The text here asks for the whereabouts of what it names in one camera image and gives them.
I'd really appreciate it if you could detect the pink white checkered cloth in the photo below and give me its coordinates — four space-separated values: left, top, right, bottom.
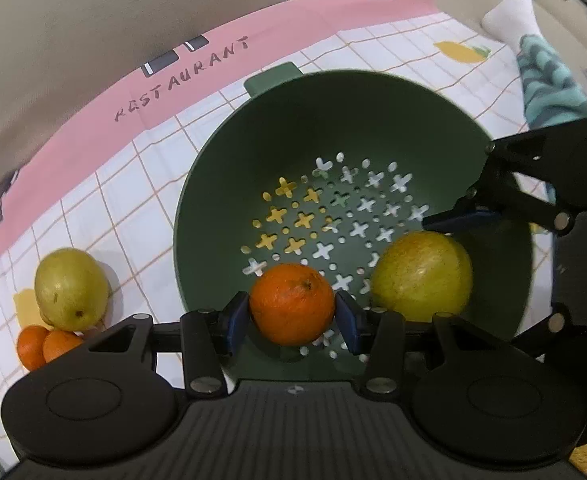
0 0 559 466

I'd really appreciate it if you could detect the orange mandarin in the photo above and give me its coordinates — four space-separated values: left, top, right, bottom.
250 263 335 347
43 330 84 363
16 325 49 372

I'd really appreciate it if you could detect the right leg striped pyjama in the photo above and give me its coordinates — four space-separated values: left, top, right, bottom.
481 0 587 130

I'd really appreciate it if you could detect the green plastic colander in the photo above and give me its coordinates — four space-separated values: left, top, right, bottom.
172 62 555 380

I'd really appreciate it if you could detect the yellow-green pear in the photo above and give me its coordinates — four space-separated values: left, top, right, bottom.
371 231 472 322

